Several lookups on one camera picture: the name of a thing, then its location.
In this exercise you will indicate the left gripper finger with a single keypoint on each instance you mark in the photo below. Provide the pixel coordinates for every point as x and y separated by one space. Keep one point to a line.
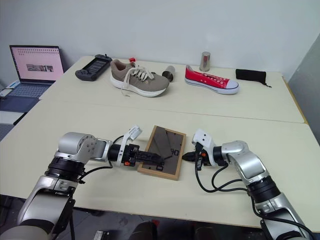
152 155
150 162

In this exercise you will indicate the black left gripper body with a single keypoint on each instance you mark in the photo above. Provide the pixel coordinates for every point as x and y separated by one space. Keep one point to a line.
132 155

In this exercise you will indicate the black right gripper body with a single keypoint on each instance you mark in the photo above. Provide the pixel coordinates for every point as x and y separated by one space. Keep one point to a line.
200 160

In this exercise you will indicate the wooden picture frame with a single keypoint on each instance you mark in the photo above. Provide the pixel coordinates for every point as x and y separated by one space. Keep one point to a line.
162 175

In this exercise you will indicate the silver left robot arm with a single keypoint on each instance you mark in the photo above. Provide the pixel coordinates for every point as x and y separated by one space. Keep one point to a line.
72 145

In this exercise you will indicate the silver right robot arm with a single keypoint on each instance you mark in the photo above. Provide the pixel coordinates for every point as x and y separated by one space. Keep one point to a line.
250 165

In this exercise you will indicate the upright steel cup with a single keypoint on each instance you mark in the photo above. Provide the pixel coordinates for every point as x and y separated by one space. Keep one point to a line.
205 61

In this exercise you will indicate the dark rounded shape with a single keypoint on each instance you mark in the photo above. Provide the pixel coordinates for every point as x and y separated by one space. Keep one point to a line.
143 231

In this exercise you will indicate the beige sneaker with laces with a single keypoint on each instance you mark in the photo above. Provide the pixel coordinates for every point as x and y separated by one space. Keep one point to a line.
150 82

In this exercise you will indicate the red canvas sneaker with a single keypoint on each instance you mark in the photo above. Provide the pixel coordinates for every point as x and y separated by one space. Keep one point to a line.
207 78

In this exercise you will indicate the steel cup lying down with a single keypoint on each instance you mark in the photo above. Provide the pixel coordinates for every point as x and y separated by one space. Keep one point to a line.
170 72

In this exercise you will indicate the small red object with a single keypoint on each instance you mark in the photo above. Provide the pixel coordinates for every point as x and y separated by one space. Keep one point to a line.
132 60

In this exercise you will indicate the black handheld game console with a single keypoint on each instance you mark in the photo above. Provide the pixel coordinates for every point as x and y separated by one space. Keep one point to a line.
93 67

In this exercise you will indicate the black fabric pouch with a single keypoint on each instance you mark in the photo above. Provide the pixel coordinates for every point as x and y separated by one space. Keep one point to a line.
250 74

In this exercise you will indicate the grey partition panel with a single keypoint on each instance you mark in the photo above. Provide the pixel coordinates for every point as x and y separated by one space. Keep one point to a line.
307 100

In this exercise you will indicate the white flat box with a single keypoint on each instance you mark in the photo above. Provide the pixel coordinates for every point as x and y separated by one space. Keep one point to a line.
10 117

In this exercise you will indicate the open laptop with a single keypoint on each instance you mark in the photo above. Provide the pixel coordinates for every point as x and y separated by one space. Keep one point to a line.
37 62

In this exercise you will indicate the small white device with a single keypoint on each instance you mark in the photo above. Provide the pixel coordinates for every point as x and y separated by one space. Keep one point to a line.
5 92

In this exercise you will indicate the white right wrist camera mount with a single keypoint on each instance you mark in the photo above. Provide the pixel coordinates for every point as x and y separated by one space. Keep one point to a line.
205 138

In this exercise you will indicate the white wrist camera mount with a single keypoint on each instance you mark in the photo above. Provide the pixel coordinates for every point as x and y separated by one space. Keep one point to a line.
135 131
205 138

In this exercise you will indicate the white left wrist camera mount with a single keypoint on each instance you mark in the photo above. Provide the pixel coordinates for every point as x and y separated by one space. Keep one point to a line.
135 131

